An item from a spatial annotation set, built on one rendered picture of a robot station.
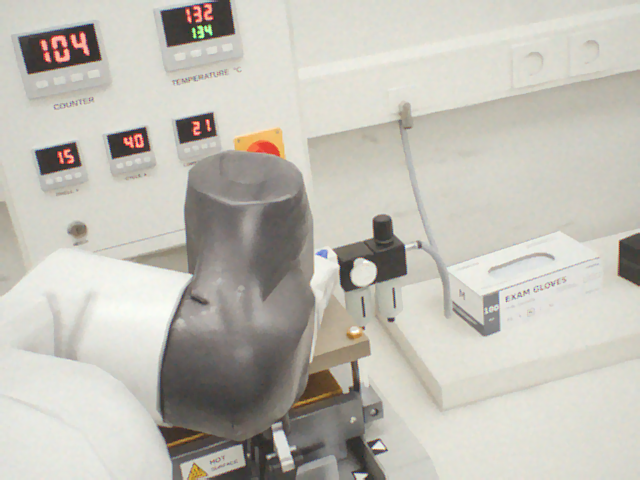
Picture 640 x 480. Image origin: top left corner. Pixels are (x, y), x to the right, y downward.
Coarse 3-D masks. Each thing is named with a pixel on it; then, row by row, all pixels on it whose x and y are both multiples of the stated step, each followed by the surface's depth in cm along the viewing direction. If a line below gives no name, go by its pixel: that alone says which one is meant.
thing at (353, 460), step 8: (352, 448) 95; (328, 456) 89; (352, 456) 94; (304, 464) 88; (312, 464) 88; (320, 464) 88; (328, 464) 88; (336, 464) 88; (344, 464) 93; (352, 464) 93; (360, 464) 93; (304, 472) 87; (312, 472) 88; (320, 472) 88; (328, 472) 88; (336, 472) 89; (344, 472) 92
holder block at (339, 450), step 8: (344, 440) 93; (320, 448) 92; (328, 448) 93; (336, 448) 93; (344, 448) 93; (304, 456) 92; (312, 456) 92; (320, 456) 93; (336, 456) 94; (344, 456) 94
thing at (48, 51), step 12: (48, 36) 87; (60, 36) 88; (72, 36) 88; (84, 36) 89; (36, 48) 87; (48, 48) 88; (60, 48) 88; (72, 48) 89; (84, 48) 89; (36, 60) 88; (48, 60) 88; (60, 60) 89; (72, 60) 89
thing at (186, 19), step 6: (186, 6) 91; (192, 6) 91; (198, 6) 91; (204, 6) 91; (210, 6) 92; (180, 12) 91; (186, 12) 91; (192, 12) 91; (198, 12) 91; (204, 12) 92; (210, 12) 92; (180, 18) 91; (186, 18) 91; (192, 18) 91; (198, 18) 92; (204, 18) 92; (210, 18) 92; (186, 24) 92
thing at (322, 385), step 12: (324, 372) 93; (312, 384) 91; (324, 384) 91; (336, 384) 91; (300, 396) 90; (312, 396) 89; (324, 396) 90; (168, 432) 87; (180, 432) 87; (192, 432) 87; (168, 444) 86; (180, 444) 86
